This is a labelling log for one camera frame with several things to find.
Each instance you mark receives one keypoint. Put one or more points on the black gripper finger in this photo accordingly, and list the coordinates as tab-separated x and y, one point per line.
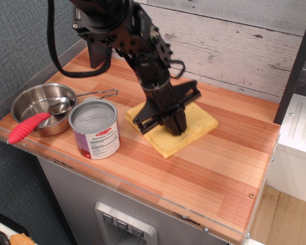
171	124
180	121

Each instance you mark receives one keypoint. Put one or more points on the toy tin can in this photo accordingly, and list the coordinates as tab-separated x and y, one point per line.
95	128

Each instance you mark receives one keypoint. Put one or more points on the orange object bottom left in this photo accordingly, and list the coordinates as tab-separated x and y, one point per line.
21	239

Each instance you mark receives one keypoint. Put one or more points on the black and white base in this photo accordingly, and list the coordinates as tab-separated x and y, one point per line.
8	227

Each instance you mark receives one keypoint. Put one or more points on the steel pot with wire handle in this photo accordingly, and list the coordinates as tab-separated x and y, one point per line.
38	98

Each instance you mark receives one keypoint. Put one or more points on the dark right post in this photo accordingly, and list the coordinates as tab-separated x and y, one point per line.
292	82

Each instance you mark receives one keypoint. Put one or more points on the silver dispenser panel with buttons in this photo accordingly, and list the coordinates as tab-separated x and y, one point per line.
125	227

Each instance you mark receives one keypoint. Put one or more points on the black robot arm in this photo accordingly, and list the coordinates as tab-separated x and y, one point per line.
126	27

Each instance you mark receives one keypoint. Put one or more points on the spoon with red handle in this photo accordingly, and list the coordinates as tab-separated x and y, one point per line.
22	130

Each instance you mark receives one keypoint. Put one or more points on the white appliance at right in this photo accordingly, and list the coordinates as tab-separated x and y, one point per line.
287	169

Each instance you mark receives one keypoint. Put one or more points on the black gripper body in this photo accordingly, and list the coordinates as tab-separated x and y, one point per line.
164	100

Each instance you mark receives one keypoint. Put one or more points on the grey toy fridge cabinet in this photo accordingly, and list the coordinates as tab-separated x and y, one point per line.
78	196

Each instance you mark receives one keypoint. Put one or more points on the yellow cloth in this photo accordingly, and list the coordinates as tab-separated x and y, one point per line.
199	123

